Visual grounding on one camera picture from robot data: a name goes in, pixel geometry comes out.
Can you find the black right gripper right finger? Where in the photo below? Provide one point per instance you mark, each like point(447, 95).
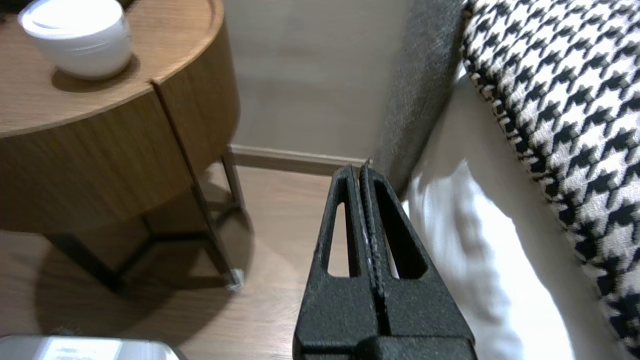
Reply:
point(420, 310)

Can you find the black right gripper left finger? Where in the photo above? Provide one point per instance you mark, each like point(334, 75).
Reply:
point(335, 315)

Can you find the round wooden nightstand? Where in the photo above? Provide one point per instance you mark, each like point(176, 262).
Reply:
point(75, 175)

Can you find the white round puck device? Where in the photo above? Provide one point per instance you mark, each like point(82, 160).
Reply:
point(80, 40)

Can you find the white black robot base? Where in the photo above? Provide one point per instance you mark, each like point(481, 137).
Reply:
point(85, 349)

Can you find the white bed sheet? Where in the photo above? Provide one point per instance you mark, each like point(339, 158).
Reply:
point(500, 260)

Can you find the grey fabric headboard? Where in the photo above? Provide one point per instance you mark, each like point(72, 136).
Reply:
point(420, 90)

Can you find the black white houndstooth pillow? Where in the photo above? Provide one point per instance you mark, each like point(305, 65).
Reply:
point(575, 125)

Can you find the round wooden side table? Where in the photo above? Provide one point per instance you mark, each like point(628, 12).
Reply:
point(175, 50)

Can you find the grey wall baseboard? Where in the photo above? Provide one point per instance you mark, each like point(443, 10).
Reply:
point(290, 159)

